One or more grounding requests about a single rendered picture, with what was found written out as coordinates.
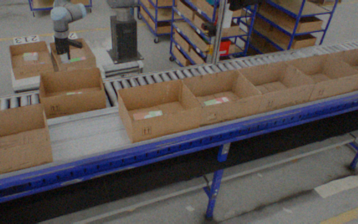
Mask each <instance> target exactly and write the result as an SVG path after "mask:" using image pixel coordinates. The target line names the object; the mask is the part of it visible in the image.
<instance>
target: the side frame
mask: <svg viewBox="0 0 358 224"><path fill-rule="evenodd" d="M355 101H357V102H355ZM352 102H353V103H352ZM351 103H352V105H351ZM345 105H346V106H345ZM338 106H339V107H338ZM330 109H331V110H330ZM323 110H324V111H323ZM354 110H358V94H355V95H349V96H347V97H344V98H338V99H335V100H330V101H324V102H321V103H316V104H313V105H310V106H305V107H302V108H297V109H293V110H288V111H283V112H279V113H274V114H269V115H268V116H263V117H259V118H255V119H249V120H246V121H241V122H237V123H232V124H229V125H227V126H221V127H218V128H213V129H207V130H204V131H199V132H195V133H190V134H187V135H184V136H179V137H175V138H171V139H166V140H162V141H157V142H152V143H148V144H146V145H143V146H137V147H132V148H128V149H124V150H120V151H115V152H110V153H109V154H103V155H100V156H96V157H90V158H87V159H82V160H78V161H73V162H70V163H67V164H62V165H59V166H53V167H49V168H44V169H40V170H35V171H34V172H29V173H25V174H21V175H15V176H12V177H7V178H3V179H0V192H1V193H0V203H2V202H7V201H10V200H14V199H15V198H20V197H24V196H28V195H32V194H37V193H40V192H44V191H48V190H50V189H54V188H58V187H63V186H66V185H70V184H75V183H79V182H82V181H86V180H88V179H93V178H97V177H101V176H104V175H109V174H113V173H116V172H119V171H122V170H126V169H131V168H135V167H139V166H144V165H147V164H152V163H155V162H157V161H162V160H165V159H169V158H173V157H177V156H182V155H185V154H190V153H193V152H195V151H200V150H203V149H208V148H211V147H215V146H220V145H223V144H229V142H233V141H238V140H241V139H246V138H251V137H254V136H259V135H261V134H264V133H269V132H272V131H276V130H279V129H285V128H290V127H292V126H297V125H301V124H303V123H307V122H310V121H315V120H319V119H323V118H328V117H331V116H336V115H339V114H341V113H346V112H349V111H354ZM316 111H317V112H316ZM315 112H316V113H315ZM308 114H309V115H308ZM307 115H308V116H307ZM300 116H301V118H300ZM292 118H293V119H292ZM284 119H285V120H284ZM291 119H292V120H291ZM283 120H284V122H283ZM275 122H276V123H275ZM267 123H268V124H267ZM266 125H267V126H266ZM258 126H259V128H258V129H257V127H258ZM249 128H250V129H249ZM240 130H241V131H240ZM244 130H245V131H244ZM248 130H249V131H248ZM239 131H240V132H239ZM230 132H231V135H230ZM235 132H236V133H235ZM221 135H222V136H221ZM220 136H221V138H220ZM211 137H212V140H210V139H211ZM201 139H202V142H200V141H201ZM190 142H191V145H190ZM179 145H181V148H179ZM168 148H170V150H169V151H168ZM157 150H159V151H158V154H157ZM146 153H147V157H146ZM134 156H136V159H134ZM122 159H124V163H122ZM110 162H111V166H110V165H109V163H110ZM116 162H117V163H116ZM97 166H99V169H97ZM85 168H86V172H84V170H83V169H85ZM78 171H79V172H78ZM71 172H72V173H73V175H71V174H70V173H71ZM57 175H59V179H58V178H57ZM42 179H45V182H44V183H43V182H42ZM36 182H37V183H36ZM28 183H30V184H31V186H29V185H28ZM13 186H15V188H16V189H15V190H14V189H13Z"/></svg>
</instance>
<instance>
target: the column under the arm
mask: <svg viewBox="0 0 358 224"><path fill-rule="evenodd" d="M110 28H111V47H112V48H111V49H108V50H106V51H107V53H108V55H109V56H110V58H111V60H112V62H114V64H120V63H127V62H135V61H139V60H144V58H143V56H142V55H141V54H140V53H139V52H138V50H137V21H136V19H135V18H134V17H133V16H132V15H130V19H129V20H128V21H124V22H122V21H119V20H117V16H110Z"/></svg>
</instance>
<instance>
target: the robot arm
mask: <svg viewBox="0 0 358 224"><path fill-rule="evenodd" d="M110 4H113V5H116V6H130V5H133V4H135V0H110ZM53 7H54V8H53V9H52V10H51V12H50V13H51V18H52V25H53V30H54V33H55V35H54V38H55V46H56V50H57V55H61V56H60V57H61V61H64V62H68V63H70V47H69V45H71V46H74V47H78V48H80V49H81V48H82V43H81V42H78V41H75V40H71V39H70V38H68V36H69V35H70V33H69V26H68V24H70V23H72V22H76V21H78V20H81V19H83V18H85V17H86V8H85V7H84V5H83V4H80V3H79V4H72V3H71V0H56V1H55V2H54V4H53Z"/></svg>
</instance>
